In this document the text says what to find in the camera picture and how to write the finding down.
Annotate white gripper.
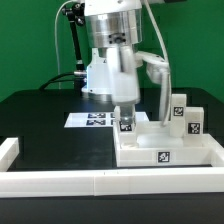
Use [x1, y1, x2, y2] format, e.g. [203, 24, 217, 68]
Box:
[106, 45, 140, 124]

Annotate white square table top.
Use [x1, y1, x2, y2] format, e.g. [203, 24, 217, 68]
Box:
[113, 121, 224, 167]

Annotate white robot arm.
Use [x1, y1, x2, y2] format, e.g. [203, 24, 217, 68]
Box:
[84, 0, 171, 124]

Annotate white sheet with tags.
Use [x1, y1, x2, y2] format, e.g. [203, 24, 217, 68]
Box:
[63, 111, 150, 128]

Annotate white U-shaped fence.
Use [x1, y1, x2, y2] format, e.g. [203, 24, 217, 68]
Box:
[0, 138, 224, 198]

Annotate white cable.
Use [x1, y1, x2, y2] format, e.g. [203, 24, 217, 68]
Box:
[54, 0, 174, 128]

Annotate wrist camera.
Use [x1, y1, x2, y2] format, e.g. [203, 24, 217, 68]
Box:
[135, 51, 169, 85]

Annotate black cables at base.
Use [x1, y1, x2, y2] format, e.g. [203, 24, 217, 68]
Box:
[38, 72, 88, 91]

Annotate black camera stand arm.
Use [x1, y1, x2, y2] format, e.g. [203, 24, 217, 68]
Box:
[62, 3, 86, 77]

